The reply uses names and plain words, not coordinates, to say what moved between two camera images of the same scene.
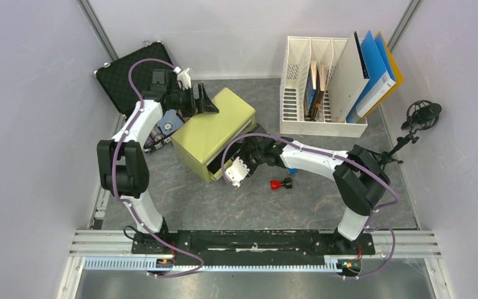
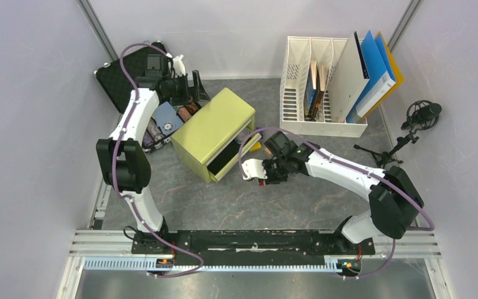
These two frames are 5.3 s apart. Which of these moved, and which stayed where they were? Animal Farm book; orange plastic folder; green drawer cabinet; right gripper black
Moved: right gripper black
Stayed: Animal Farm book; orange plastic folder; green drawer cabinet
